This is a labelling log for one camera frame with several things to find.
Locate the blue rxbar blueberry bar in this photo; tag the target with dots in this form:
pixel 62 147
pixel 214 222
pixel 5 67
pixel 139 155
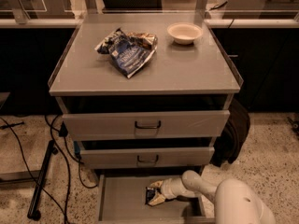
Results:
pixel 150 194

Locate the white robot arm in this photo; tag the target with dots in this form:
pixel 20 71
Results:
pixel 234 201

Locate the grey bottom drawer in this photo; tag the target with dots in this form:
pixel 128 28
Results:
pixel 122 200

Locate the grey drawer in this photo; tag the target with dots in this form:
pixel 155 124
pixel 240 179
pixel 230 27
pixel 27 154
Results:
pixel 122 200
pixel 145 125
pixel 146 157

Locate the grey middle drawer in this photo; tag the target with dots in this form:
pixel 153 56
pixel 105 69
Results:
pixel 146 157

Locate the grey top drawer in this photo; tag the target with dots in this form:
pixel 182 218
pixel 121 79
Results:
pixel 145 125

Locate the grey drawer cabinet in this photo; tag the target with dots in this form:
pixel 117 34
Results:
pixel 197 77

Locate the black backpack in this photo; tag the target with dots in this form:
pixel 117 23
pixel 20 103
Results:
pixel 228 145

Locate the black stand leg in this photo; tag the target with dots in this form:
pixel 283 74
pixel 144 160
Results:
pixel 33 212

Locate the blue crumpled chip bag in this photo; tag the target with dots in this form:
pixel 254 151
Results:
pixel 128 52

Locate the white bowl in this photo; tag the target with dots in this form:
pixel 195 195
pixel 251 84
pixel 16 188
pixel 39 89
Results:
pixel 184 33

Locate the black bin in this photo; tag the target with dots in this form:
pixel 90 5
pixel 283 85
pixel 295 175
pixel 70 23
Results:
pixel 133 4

